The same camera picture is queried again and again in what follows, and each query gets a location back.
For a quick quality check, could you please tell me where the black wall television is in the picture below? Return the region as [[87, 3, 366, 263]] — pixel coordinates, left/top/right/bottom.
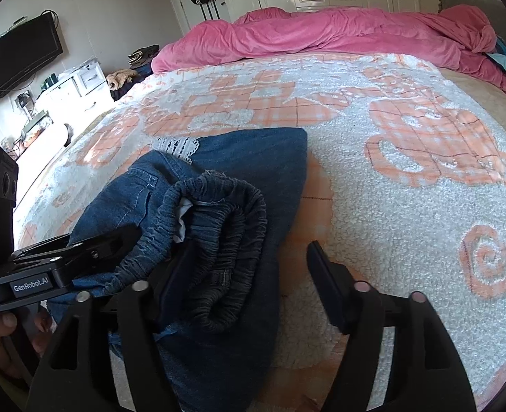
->
[[0, 12, 64, 105]]

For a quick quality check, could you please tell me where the white orange printed blanket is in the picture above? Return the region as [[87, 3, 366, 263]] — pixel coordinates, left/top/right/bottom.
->
[[15, 51, 506, 408]]

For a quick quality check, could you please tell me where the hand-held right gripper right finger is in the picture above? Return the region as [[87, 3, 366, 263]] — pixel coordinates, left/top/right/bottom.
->
[[306, 240, 478, 412]]

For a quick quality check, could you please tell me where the blue denim pants lace trim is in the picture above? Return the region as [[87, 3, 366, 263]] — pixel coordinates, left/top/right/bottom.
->
[[47, 126, 309, 412]]

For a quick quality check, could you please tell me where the beige bed sheet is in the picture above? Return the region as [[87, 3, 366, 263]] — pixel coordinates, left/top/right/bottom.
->
[[439, 66, 506, 140]]

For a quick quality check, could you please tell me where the dark clothes pile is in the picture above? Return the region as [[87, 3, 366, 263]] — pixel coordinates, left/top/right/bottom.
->
[[127, 44, 162, 79]]

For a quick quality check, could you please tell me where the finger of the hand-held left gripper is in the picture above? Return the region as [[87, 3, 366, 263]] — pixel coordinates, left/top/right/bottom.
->
[[13, 223, 151, 286]]

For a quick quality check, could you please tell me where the pink duvet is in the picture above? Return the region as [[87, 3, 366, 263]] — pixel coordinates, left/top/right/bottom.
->
[[150, 4, 506, 100]]

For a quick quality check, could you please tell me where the grey pillow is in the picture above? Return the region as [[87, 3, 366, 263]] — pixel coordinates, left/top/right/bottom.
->
[[437, 0, 506, 52]]

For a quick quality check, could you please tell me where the white dresser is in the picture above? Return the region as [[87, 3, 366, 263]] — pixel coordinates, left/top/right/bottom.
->
[[38, 62, 117, 138]]

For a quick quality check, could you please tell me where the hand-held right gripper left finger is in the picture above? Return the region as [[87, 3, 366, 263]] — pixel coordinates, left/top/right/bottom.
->
[[30, 244, 199, 412]]

